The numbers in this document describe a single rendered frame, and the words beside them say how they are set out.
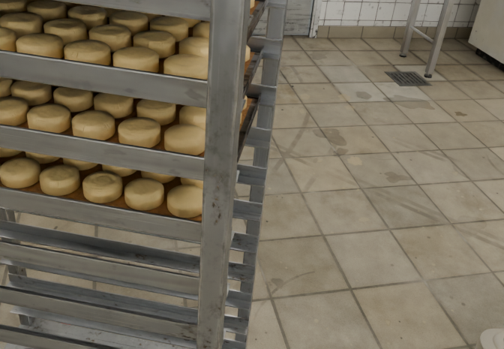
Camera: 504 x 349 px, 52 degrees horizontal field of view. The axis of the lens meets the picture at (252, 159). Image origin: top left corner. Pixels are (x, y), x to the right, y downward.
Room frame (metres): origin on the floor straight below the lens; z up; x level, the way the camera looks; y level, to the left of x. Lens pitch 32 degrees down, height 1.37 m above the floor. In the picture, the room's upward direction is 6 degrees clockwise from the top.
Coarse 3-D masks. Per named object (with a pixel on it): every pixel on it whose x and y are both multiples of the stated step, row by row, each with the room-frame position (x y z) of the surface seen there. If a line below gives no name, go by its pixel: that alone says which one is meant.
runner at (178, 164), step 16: (0, 128) 0.50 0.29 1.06; (16, 128) 0.50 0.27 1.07; (0, 144) 0.50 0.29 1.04; (16, 144) 0.50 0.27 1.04; (32, 144) 0.50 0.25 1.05; (48, 144) 0.49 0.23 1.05; (64, 144) 0.49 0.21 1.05; (80, 144) 0.49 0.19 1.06; (96, 144) 0.49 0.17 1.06; (112, 144) 0.49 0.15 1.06; (80, 160) 0.49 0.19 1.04; (96, 160) 0.49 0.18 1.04; (112, 160) 0.49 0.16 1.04; (128, 160) 0.48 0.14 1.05; (144, 160) 0.48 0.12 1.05; (160, 160) 0.48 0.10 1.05; (176, 160) 0.48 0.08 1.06; (192, 160) 0.48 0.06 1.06; (192, 176) 0.48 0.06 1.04
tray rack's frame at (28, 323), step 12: (0, 216) 0.96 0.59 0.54; (12, 216) 0.98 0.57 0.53; (12, 240) 0.96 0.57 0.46; (24, 324) 0.96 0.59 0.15; (36, 324) 0.96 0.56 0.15; (48, 324) 0.97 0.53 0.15; (60, 324) 0.97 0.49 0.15; (72, 336) 0.94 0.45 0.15; (84, 336) 0.94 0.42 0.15; (96, 336) 0.94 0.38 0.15; (108, 336) 0.95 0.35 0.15; (120, 336) 0.95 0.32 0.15; (12, 348) 0.88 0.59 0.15; (24, 348) 0.88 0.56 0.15; (132, 348) 0.92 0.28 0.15; (144, 348) 0.92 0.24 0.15; (156, 348) 0.92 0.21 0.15; (168, 348) 0.93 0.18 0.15; (180, 348) 0.93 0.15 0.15
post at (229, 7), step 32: (224, 0) 0.44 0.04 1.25; (224, 32) 0.44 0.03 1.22; (224, 64) 0.44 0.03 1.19; (224, 96) 0.44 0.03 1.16; (224, 128) 0.44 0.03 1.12; (224, 160) 0.44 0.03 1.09; (224, 192) 0.44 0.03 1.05; (224, 224) 0.44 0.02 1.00; (224, 256) 0.44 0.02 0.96; (224, 288) 0.45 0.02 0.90
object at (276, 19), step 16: (272, 16) 0.89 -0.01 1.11; (272, 32) 0.89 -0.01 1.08; (272, 64) 0.89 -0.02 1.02; (272, 80) 0.89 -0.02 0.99; (272, 112) 0.89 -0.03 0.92; (256, 160) 0.89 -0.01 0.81; (256, 192) 0.89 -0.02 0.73; (256, 224) 0.89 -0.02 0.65; (256, 256) 0.90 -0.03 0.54; (240, 288) 0.89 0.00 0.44; (240, 336) 0.89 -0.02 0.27
